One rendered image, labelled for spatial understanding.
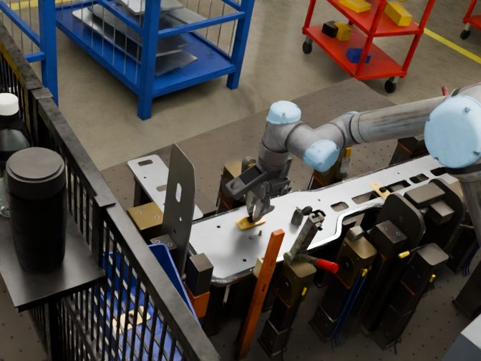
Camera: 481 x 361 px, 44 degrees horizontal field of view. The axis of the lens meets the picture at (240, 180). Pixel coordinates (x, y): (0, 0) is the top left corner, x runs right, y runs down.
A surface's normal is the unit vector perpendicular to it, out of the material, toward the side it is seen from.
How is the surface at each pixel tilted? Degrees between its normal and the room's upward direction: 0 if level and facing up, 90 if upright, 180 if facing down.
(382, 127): 87
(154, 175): 0
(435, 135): 84
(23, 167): 0
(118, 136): 0
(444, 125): 85
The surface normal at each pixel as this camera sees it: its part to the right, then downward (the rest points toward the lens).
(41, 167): 0.17, -0.75
